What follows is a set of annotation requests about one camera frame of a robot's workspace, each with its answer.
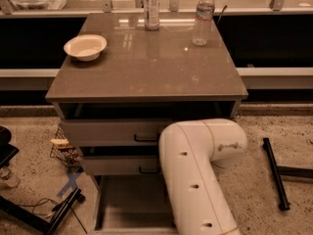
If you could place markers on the grey drawer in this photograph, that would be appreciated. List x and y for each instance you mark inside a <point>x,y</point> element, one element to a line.
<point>116,165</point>
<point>133,205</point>
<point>113,132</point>

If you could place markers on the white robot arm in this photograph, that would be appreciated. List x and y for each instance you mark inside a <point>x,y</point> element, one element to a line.
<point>191,154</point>

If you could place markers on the grey drawer cabinet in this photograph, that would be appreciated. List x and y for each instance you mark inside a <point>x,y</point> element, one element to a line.
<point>147,74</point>

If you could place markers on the clear water bottle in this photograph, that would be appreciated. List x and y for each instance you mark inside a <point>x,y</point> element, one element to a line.
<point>203,20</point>

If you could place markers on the white paper bowl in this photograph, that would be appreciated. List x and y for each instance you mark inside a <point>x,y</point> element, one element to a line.
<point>86,48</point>

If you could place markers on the snack package in basket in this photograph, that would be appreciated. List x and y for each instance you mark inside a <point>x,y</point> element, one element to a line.
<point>61,144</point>

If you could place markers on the blue tape cross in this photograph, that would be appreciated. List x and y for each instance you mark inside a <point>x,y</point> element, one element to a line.
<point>71,183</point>

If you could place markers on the labelled drink bottle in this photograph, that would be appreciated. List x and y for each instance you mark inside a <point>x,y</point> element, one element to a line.
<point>151,14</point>

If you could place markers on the black stand right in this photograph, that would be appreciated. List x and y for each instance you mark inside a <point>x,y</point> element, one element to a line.
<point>279,170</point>

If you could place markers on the black stand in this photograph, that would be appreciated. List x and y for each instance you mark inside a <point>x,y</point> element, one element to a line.
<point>279,170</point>
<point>48,223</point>

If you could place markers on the black chair base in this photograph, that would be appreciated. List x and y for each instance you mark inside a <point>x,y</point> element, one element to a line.
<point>7,151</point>

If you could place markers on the black stand left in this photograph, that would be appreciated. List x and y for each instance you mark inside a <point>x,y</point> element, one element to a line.
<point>48,223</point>

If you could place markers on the plastic bottle on floor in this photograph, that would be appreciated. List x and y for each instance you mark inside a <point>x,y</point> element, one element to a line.
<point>9,177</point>

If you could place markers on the metal railing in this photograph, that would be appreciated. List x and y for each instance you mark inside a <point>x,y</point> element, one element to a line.
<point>107,0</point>

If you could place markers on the black wire basket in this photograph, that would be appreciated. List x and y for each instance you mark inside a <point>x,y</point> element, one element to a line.
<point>62,151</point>

